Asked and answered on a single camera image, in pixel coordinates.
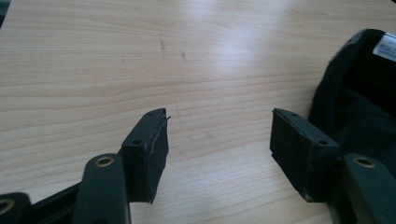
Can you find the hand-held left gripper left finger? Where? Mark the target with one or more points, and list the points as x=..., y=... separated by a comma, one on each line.
x=146, y=161

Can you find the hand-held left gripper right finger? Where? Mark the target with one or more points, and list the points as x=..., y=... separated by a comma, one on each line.
x=295, y=152

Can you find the dark object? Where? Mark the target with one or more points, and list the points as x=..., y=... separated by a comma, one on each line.
x=3, y=9

